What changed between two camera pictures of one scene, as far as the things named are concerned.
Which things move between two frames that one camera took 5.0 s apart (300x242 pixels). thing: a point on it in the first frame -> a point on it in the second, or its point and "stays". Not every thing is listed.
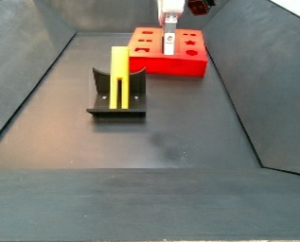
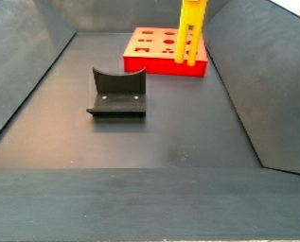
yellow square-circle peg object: [120, 71] -> [193, 13]
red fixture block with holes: [146, 48] stays
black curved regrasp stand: [137, 96] stays
